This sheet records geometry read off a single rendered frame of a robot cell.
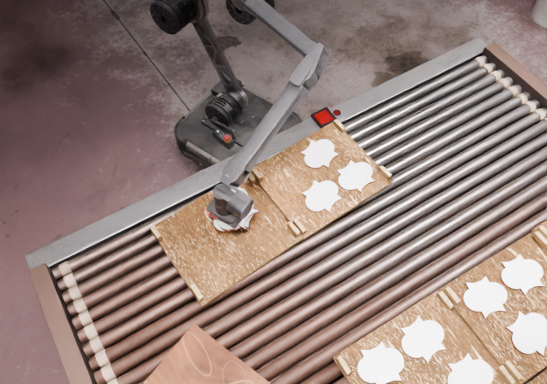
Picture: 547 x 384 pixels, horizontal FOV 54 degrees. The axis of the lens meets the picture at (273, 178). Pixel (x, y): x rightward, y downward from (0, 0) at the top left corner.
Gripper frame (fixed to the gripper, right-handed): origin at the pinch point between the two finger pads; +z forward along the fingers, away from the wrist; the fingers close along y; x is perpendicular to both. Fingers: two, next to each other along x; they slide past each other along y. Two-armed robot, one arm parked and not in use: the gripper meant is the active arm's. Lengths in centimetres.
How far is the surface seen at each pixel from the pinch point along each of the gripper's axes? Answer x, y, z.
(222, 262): -11.3, 5.1, 5.3
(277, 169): 30.5, 3.1, 4.8
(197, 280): -20.8, 1.3, 5.5
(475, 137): 82, 63, 6
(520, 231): 49, 89, 6
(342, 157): 47, 22, 5
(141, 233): -15.0, -26.7, 7.7
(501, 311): 17, 91, 4
